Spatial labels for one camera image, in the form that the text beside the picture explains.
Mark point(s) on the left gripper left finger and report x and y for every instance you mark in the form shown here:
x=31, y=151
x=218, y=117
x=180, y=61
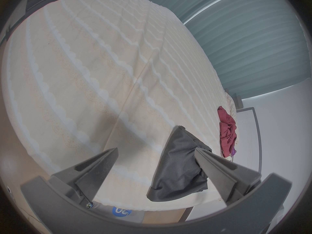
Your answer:
x=90, y=177

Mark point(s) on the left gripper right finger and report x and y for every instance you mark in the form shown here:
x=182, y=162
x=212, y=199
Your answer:
x=224, y=177

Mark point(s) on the black T-shirt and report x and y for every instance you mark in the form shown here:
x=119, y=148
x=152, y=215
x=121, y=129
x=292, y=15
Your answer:
x=178, y=169

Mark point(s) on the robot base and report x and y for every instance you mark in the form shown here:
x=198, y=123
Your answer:
x=121, y=211

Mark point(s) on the bed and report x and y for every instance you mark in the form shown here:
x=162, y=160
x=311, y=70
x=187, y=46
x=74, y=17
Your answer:
x=85, y=82

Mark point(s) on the purple garment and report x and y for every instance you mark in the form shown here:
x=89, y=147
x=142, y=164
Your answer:
x=233, y=151

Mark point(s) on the dark red garment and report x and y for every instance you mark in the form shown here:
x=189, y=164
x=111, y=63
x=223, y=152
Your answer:
x=228, y=130

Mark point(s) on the grey bedside table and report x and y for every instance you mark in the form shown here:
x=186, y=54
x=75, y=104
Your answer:
x=239, y=101

